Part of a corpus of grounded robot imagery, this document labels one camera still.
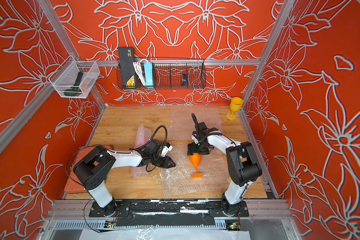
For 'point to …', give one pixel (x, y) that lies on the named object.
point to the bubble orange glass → (177, 181)
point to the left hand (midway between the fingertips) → (175, 164)
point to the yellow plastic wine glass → (235, 104)
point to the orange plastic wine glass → (195, 159)
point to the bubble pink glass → (142, 135)
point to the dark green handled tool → (76, 90)
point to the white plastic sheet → (154, 233)
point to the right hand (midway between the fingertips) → (190, 153)
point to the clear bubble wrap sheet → (182, 126)
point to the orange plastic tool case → (73, 184)
